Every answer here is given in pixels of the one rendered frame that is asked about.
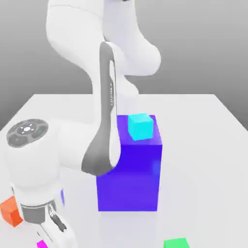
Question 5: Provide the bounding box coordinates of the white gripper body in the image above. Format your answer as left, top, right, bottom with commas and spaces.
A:
36, 219, 78, 248

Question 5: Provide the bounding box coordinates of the small green cube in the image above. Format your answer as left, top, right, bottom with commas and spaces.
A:
163, 237, 190, 248

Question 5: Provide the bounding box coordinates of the small orange cube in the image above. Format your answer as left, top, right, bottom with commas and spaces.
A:
0, 195, 24, 228

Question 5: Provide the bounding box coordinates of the large blue box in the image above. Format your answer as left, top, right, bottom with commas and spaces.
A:
96, 114, 163, 212

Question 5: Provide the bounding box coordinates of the small cyan cube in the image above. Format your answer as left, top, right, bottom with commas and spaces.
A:
127, 113, 154, 141

